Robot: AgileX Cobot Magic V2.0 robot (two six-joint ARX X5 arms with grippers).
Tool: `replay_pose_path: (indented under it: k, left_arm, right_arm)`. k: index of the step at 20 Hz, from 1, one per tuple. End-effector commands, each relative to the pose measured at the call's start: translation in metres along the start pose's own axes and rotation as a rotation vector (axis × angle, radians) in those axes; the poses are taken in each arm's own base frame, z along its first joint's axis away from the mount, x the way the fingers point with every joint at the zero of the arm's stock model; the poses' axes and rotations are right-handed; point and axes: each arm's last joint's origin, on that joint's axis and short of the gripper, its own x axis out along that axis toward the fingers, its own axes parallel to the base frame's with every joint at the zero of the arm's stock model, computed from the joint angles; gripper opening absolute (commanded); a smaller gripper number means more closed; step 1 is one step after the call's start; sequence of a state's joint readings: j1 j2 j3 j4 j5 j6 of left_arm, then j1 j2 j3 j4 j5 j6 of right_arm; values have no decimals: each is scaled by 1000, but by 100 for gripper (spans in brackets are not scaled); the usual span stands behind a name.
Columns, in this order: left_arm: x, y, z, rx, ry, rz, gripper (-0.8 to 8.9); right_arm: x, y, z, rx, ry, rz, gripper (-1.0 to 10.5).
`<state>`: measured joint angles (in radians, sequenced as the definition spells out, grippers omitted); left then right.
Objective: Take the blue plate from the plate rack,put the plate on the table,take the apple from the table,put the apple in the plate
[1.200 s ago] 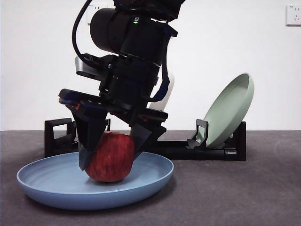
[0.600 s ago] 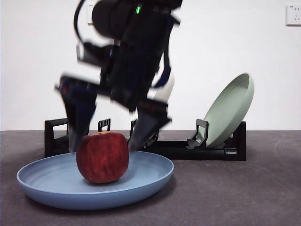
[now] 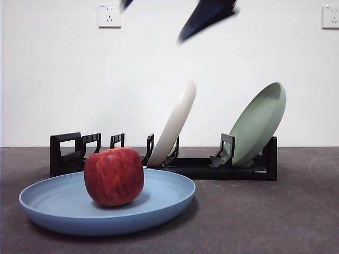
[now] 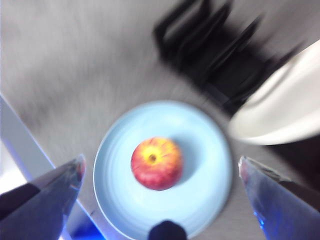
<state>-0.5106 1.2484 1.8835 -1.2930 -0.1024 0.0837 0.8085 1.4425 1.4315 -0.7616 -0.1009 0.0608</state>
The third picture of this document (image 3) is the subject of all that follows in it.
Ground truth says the red apple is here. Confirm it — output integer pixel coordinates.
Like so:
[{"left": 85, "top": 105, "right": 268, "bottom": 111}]
[{"left": 84, "top": 147, "right": 145, "bottom": 207}]

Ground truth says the blue round plate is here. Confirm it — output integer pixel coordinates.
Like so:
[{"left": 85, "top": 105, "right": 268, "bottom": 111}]
[{"left": 18, "top": 169, "right": 197, "bottom": 237}]

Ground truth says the white round plate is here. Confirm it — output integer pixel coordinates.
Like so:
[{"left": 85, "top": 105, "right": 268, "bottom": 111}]
[{"left": 147, "top": 79, "right": 197, "bottom": 167}]

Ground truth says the green round plate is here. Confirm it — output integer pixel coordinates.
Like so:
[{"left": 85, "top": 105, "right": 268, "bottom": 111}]
[{"left": 228, "top": 81, "right": 287, "bottom": 168}]

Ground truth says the black plate rack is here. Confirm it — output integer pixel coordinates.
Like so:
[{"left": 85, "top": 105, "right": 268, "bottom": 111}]
[{"left": 49, "top": 132, "right": 278, "bottom": 182}]

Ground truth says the white wall socket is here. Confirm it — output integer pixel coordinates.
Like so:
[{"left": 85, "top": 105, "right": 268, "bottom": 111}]
[
  {"left": 322, "top": 5, "right": 339, "bottom": 30},
  {"left": 98, "top": 3, "right": 122, "bottom": 29}
]

